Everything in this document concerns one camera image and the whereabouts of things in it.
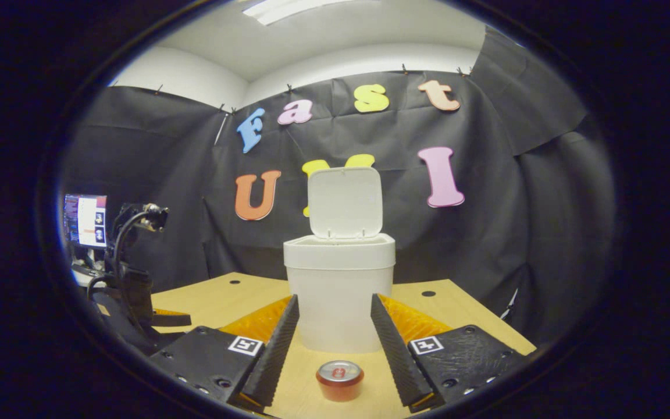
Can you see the computer monitor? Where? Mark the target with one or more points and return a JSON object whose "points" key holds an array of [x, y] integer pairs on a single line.
{"points": [[86, 221]]}

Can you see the ceiling light panel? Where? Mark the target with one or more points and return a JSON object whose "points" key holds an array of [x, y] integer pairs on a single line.
{"points": [[294, 9]]}

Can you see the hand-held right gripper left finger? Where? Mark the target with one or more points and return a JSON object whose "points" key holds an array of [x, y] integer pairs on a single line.
{"points": [[274, 361]]}

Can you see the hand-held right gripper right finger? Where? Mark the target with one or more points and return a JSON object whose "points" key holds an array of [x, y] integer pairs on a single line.
{"points": [[396, 361]]}

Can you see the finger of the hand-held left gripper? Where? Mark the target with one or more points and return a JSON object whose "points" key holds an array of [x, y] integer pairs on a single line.
{"points": [[172, 319]]}

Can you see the white desktop garbage bin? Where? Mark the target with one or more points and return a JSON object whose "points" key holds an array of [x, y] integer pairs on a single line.
{"points": [[341, 291]]}

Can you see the white side desk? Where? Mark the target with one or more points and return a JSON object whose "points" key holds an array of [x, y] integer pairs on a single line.
{"points": [[82, 273]]}

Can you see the red pop can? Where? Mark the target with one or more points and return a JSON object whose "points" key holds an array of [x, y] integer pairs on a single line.
{"points": [[339, 381]]}

